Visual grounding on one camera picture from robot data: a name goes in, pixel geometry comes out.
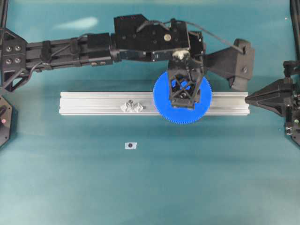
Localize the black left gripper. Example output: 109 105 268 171
113 14 204 109

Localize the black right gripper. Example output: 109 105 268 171
244 60 300 141

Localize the large blue plastic gear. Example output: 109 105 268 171
153 71 212 124

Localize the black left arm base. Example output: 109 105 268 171
0 96 13 147

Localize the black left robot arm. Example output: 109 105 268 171
0 15 204 108

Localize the small white marker sticker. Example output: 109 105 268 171
125 142 137 150

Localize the black camera cable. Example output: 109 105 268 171
135 20 246 54

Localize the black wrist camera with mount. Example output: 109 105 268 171
205 39 255 91

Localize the clear left shaft bracket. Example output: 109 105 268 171
120 100 143 113

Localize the black right frame post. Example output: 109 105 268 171
290 0 300 50

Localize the black frame post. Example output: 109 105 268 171
0 0 9 28
290 0 300 50

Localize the silver aluminium extrusion rail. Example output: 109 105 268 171
59 92 250 116

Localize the black left frame post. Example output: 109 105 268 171
0 0 9 28

